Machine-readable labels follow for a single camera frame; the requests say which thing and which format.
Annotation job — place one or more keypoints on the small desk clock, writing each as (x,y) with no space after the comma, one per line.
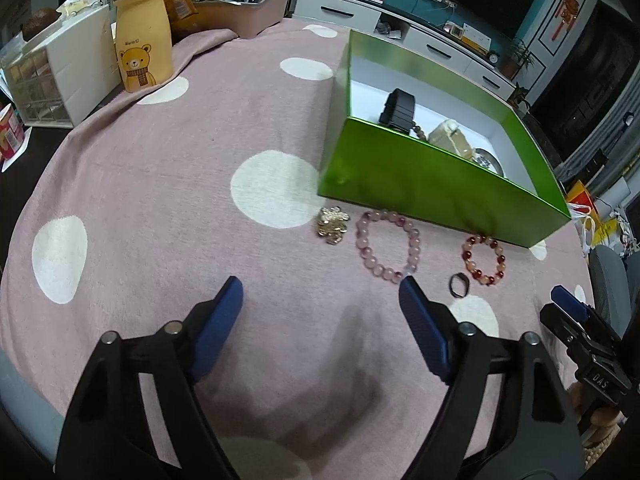
(494,58)

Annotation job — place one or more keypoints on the small white device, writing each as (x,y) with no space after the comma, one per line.
(452,29)

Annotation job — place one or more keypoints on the white drawer organizer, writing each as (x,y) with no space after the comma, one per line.
(85,60)

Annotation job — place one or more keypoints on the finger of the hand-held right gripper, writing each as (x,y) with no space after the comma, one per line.
(557,322)
(565,297)

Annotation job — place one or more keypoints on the grey chair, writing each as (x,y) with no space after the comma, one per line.
(607,280)

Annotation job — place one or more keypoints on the yellow bear bottle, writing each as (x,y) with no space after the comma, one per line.
(142,35)

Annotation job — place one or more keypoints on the gold brooch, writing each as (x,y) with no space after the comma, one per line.
(331,225)

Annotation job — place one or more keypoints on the brown round ornament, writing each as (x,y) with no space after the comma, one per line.
(40,22)

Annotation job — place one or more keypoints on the red wall ornament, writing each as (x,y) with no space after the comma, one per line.
(567,12)

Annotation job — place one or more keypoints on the green cardboard box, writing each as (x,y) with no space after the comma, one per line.
(425,185)

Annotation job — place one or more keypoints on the orange snack packet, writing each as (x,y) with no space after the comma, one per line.
(180,10)

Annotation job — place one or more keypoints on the tall potted plant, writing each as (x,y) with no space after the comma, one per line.
(517,57)

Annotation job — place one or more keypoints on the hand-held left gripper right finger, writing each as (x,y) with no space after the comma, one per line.
(425,330)

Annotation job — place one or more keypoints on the pink polka dot blanket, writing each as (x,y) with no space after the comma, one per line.
(150,185)

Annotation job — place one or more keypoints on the red cup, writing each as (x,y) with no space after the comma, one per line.
(10,132)

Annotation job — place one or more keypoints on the small potted plant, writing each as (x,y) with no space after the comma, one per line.
(520,95)

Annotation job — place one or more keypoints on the white plastic bag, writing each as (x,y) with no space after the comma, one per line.
(587,230)

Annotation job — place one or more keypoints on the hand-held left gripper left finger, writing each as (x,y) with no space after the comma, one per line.
(220,325)

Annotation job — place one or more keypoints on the person's right hand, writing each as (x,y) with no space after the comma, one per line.
(602,417)

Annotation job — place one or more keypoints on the silver bangle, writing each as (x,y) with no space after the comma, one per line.
(485,160)

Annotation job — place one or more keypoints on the pale yellow plastic bag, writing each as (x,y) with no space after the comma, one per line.
(80,4)

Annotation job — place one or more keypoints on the white tv cabinet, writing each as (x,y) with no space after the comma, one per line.
(345,12)

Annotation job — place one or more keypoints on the black watch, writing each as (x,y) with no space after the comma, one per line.
(397,107)

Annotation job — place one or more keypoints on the white watch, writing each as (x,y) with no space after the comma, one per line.
(447,135)

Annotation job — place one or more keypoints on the yellow box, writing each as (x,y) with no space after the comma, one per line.
(475,39)

